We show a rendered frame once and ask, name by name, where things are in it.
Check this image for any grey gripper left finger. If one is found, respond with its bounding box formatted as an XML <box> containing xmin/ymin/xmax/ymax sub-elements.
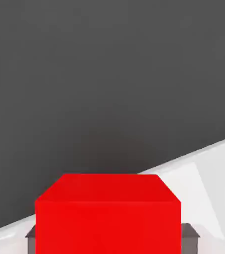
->
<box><xmin>24</xmin><ymin>225</ymin><xmax>37</xmax><ymax>254</ymax></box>

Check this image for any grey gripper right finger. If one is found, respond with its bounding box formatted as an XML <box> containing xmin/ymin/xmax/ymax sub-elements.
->
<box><xmin>180</xmin><ymin>223</ymin><xmax>201</xmax><ymax>254</ymax></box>

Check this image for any small red cube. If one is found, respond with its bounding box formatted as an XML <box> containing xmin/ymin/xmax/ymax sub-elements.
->
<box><xmin>34</xmin><ymin>173</ymin><xmax>182</xmax><ymax>254</ymax></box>

